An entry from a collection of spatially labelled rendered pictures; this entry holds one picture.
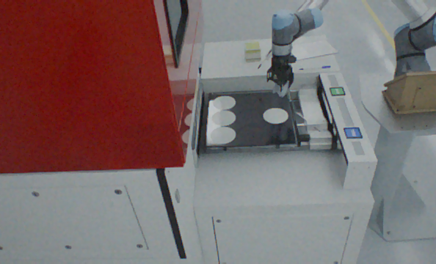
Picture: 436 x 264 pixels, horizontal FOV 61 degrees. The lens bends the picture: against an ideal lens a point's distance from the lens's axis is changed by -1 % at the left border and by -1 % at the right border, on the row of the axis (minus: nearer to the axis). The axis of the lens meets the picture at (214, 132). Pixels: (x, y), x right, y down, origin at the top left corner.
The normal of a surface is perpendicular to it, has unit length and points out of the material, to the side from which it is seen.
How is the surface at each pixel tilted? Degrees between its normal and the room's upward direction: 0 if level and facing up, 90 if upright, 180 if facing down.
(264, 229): 90
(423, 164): 0
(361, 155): 0
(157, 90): 90
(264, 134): 0
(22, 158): 90
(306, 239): 90
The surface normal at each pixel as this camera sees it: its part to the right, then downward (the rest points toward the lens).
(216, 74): -0.09, -0.76
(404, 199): 0.01, 0.65
